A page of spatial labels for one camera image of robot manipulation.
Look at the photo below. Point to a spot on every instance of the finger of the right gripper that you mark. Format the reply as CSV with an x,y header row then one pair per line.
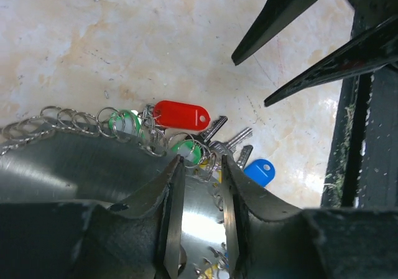
x,y
274,17
335,64

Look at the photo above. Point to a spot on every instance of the large keyring with blue handle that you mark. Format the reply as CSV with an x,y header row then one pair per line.
x,y
67,155

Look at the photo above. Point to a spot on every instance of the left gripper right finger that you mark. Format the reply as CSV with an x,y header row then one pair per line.
x,y
267,237

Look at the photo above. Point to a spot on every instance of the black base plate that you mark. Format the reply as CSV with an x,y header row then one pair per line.
x,y
362,166

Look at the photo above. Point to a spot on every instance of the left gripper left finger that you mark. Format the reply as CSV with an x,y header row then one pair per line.
x,y
138,237

